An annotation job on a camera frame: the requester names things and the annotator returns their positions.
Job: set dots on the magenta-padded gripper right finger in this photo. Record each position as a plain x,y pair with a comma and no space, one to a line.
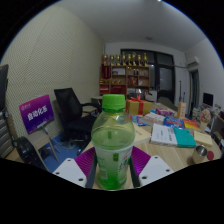
141,160

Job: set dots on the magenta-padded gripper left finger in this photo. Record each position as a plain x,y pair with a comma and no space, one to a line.
85,160

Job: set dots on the green drink bottle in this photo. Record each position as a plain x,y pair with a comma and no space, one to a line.
113,140

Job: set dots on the beige book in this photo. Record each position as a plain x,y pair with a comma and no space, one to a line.
141,133

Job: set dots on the white book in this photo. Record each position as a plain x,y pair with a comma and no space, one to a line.
163,135

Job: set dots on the blue patterned packet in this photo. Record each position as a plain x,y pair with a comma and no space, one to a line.
138,120

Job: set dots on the white paper booklet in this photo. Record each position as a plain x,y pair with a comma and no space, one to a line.
154,117

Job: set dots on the teal book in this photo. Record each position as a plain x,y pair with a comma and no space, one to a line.
184,138

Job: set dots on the blue book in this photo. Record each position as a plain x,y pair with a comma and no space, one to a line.
173,122

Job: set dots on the yellow gift box red ribbon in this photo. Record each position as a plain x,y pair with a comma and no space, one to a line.
146,107

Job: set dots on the pink box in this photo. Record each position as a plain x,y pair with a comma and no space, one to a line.
164,112

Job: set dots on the black office chair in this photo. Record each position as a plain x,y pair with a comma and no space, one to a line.
70,106

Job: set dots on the steel cup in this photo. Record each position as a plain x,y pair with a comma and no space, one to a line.
199,154

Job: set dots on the orange yellow book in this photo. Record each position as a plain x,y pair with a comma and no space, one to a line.
191,124

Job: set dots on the orange standing card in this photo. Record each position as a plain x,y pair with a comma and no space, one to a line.
181,110

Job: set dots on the purple sign board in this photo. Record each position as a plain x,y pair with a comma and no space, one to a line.
36,113

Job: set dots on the flat round red coaster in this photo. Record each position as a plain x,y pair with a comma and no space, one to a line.
210,155

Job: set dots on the flower bouquet in pot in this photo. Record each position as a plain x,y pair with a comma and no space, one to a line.
205,116

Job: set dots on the wooden shelf unit with trophies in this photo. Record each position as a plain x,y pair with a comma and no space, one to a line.
125,76

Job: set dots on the black framed glass door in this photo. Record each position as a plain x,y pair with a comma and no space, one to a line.
165,76

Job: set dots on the black computer monitor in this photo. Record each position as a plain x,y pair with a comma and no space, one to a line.
208,99

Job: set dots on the white air conditioner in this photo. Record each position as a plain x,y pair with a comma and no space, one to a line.
192,60

